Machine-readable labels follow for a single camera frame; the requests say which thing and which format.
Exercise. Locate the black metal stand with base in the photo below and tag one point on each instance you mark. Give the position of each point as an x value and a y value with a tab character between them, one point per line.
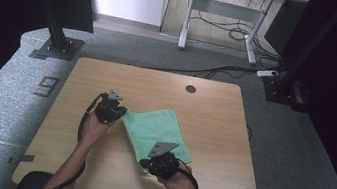
288	82
58	41

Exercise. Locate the white desk frame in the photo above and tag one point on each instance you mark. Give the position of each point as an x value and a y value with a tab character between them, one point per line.
229	11

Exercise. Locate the dark box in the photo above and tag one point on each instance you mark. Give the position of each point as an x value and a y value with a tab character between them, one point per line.
283	25

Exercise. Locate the black chair armrest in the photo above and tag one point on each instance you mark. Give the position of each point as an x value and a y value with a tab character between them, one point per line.
32	182

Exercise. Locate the dark round table grommet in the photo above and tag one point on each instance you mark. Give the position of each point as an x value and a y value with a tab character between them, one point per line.
191	89

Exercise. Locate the person's right hand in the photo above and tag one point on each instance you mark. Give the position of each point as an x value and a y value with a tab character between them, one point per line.
179	184

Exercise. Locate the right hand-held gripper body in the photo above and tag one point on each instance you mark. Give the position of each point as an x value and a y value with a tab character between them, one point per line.
162	164

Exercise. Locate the green towel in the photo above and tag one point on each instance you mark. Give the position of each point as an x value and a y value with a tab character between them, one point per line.
154	129

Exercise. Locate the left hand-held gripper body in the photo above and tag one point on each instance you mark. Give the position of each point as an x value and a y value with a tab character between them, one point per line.
107	109

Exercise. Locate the white power strip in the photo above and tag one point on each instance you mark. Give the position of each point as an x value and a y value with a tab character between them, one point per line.
267	73

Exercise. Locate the person's left hand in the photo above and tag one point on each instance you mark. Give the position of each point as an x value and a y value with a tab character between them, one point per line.
94	129

